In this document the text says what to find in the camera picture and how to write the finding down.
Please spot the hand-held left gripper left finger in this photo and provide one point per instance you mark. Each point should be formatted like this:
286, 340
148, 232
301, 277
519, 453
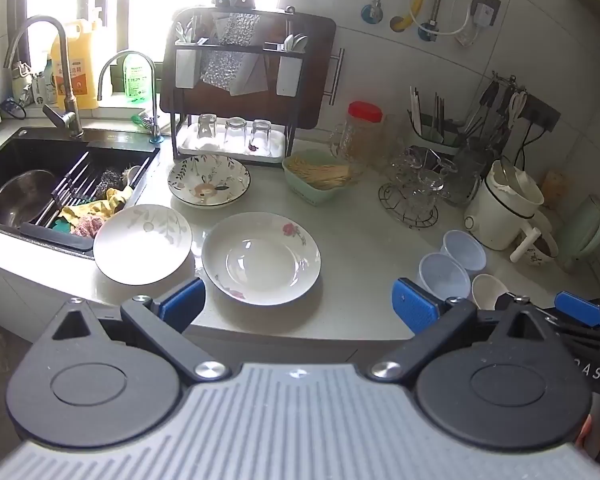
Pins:
182, 302

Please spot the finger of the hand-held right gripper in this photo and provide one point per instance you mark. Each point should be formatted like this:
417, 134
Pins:
504, 302
577, 307

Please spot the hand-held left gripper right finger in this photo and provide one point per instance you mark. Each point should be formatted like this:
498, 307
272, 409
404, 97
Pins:
415, 305

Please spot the white ceramic bowl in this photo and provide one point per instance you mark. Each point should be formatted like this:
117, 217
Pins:
487, 290

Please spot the white plate grey leaf print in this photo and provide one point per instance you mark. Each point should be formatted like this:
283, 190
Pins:
140, 245

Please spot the white plate pink flower print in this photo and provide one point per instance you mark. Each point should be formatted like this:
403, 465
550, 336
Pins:
260, 260

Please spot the leaf-patterned ceramic plate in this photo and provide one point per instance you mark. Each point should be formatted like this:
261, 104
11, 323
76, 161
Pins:
205, 185

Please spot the person's right hand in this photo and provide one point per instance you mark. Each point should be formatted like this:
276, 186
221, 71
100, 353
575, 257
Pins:
586, 432

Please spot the translucent plastic cup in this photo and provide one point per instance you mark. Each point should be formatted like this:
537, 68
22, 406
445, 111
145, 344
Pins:
442, 277
462, 252

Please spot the printed mug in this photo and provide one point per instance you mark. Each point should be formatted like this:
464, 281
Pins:
542, 252

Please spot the pale green appliance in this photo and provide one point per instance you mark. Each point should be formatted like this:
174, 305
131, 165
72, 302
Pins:
587, 230

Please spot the white electric cooker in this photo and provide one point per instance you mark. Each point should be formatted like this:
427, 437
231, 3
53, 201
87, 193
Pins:
490, 210

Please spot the set of clear glass cups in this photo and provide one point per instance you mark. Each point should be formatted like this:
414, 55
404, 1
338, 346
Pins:
422, 190

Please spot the pink scrubber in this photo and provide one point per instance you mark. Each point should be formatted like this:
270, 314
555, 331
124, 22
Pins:
89, 226

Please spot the yellow cloth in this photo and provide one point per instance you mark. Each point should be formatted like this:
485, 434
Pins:
107, 205

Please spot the large glass mug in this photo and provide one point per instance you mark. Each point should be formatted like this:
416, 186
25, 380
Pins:
462, 180

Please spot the steel ladle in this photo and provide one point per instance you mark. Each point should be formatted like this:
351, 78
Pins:
132, 175

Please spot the steel wool scrubber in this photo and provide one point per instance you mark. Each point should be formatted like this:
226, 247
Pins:
110, 182

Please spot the teal sponge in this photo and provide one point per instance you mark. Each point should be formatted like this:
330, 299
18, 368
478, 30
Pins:
62, 226

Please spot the black sink drain rack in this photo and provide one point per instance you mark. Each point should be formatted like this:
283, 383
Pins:
50, 234

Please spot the white rack tray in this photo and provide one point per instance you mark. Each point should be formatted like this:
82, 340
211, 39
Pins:
215, 148

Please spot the green bowl with noodles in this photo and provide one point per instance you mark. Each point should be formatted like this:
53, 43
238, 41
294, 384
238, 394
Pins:
300, 191

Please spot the bundle of dried noodles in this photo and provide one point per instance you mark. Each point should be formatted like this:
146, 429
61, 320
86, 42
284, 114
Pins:
320, 172

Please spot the green chopstick holder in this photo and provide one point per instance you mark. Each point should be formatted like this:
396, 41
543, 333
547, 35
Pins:
432, 137

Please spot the clear drinking glass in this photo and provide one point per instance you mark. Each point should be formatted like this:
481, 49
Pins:
235, 131
261, 135
206, 127

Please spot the glass jar red lid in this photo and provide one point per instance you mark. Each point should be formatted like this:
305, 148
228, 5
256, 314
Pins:
365, 135

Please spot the green brush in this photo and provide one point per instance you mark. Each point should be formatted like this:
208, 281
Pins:
142, 120

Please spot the steel bowl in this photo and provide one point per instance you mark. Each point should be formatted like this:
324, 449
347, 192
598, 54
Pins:
20, 200

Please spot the bundle of chopsticks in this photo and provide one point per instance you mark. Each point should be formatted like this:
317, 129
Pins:
436, 110

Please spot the set of hanging utensils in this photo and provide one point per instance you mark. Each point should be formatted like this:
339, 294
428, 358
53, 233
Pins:
490, 100

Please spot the black kitchen sink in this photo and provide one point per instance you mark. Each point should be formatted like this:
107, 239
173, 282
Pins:
30, 155

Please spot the small curved faucet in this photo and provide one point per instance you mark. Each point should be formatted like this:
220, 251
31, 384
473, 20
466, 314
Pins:
152, 90

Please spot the green bottle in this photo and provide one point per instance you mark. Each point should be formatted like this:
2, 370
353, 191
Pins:
136, 82

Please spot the white cutlery holder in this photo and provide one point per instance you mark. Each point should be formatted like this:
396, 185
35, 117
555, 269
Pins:
187, 70
290, 75

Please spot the grey cloth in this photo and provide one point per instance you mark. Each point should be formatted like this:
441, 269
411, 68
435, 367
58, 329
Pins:
255, 77

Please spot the silver patterned cloth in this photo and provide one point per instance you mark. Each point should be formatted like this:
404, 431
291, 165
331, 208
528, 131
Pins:
220, 67

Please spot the yellow detergent jug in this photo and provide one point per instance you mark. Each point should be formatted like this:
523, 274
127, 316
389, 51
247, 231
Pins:
77, 75

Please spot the dark wooden cutting board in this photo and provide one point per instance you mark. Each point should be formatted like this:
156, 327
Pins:
310, 75

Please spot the black metal dish rack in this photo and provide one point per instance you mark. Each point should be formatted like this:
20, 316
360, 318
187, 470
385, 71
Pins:
220, 48

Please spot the white bottle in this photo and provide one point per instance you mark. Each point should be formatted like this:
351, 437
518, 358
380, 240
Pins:
27, 85

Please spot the tall steel faucet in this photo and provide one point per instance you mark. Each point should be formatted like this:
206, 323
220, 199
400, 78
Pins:
62, 60

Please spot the blue pipe flange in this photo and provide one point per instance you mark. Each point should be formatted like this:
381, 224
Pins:
428, 31
372, 13

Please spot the black wall socket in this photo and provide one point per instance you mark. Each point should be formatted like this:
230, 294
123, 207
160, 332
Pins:
545, 115

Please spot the white wall socket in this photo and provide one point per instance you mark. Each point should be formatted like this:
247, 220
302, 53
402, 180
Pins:
486, 8

